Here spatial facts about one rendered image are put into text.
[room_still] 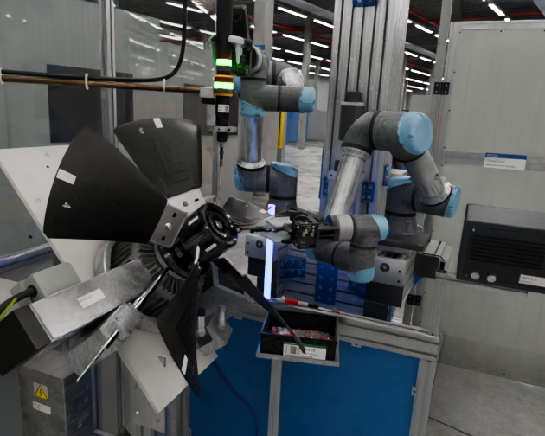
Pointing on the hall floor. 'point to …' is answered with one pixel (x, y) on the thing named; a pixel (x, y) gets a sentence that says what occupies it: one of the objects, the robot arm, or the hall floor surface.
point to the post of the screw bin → (274, 397)
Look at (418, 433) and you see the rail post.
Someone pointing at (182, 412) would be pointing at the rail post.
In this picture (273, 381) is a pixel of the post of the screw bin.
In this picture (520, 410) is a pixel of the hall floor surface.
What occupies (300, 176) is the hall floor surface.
